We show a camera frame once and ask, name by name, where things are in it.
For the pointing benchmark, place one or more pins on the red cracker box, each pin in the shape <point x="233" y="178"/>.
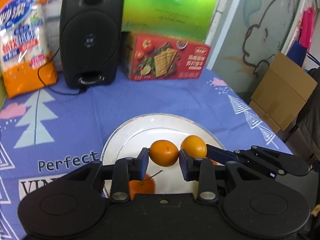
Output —
<point x="151" y="57"/>

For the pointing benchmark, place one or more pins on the orange paper cup pack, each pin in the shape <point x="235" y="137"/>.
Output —
<point x="26" y="58"/>

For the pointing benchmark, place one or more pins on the small orange kumquat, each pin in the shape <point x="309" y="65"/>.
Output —
<point x="163" y="153"/>

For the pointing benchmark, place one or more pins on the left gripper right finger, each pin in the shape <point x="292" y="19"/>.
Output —
<point x="200" y="170"/>

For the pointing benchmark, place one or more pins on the blue patterned tablecloth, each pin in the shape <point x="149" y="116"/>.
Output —
<point x="50" y="132"/>

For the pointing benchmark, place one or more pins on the green gift box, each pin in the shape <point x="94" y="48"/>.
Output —
<point x="179" y="18"/>

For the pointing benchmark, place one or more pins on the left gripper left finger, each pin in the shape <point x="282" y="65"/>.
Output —
<point x="125" y="170"/>

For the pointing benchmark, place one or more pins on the brown cardboard box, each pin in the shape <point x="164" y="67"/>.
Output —
<point x="282" y="93"/>

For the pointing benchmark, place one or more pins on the white round plate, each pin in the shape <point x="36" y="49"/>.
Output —
<point x="162" y="134"/>

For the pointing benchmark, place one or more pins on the tangerine with stem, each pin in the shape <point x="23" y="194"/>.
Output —
<point x="145" y="186"/>

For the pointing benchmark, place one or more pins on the black speaker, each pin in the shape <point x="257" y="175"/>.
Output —
<point x="90" y="35"/>

